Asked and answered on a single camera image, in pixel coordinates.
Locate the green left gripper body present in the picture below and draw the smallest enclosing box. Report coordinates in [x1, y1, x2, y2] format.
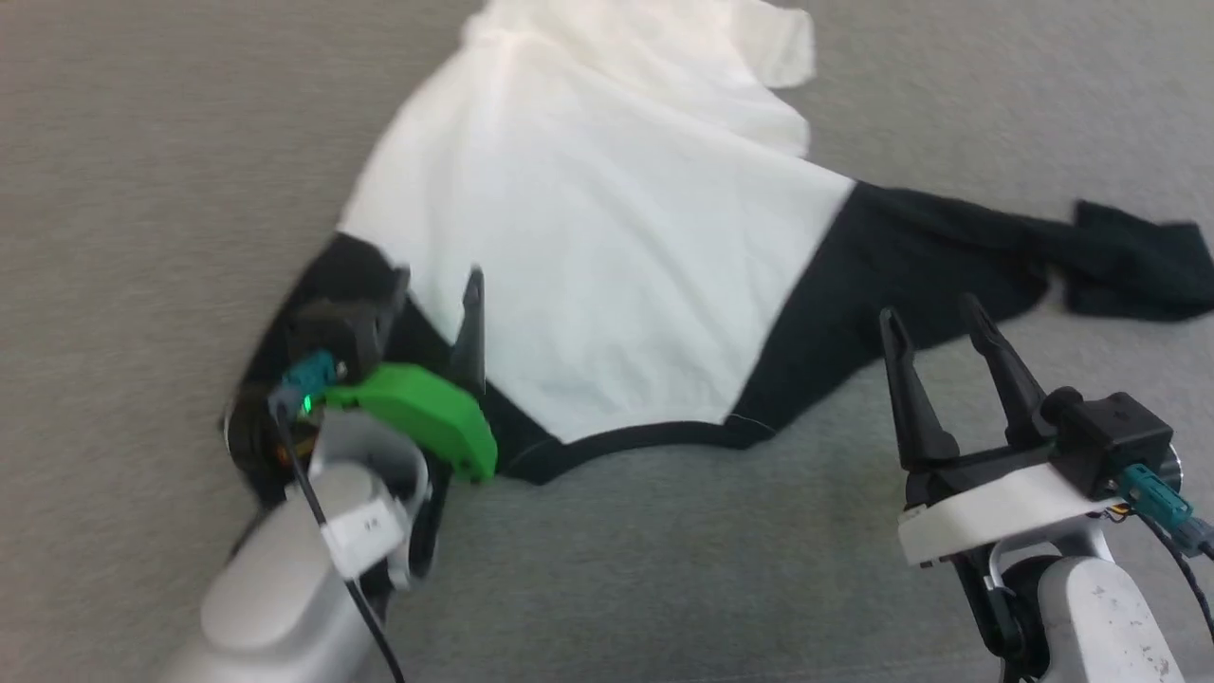
[325, 364, 500, 484]

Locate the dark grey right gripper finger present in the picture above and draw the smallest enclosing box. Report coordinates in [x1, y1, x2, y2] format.
[877, 306, 961, 472]
[956, 294, 1056, 452]

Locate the black and white shirt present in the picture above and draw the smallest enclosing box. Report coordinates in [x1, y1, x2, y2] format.
[223, 0, 1214, 506]

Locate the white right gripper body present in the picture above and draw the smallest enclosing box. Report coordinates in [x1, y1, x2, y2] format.
[895, 444, 1113, 570]

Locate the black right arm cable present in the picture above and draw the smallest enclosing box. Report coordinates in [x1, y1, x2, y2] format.
[1105, 463, 1214, 655]

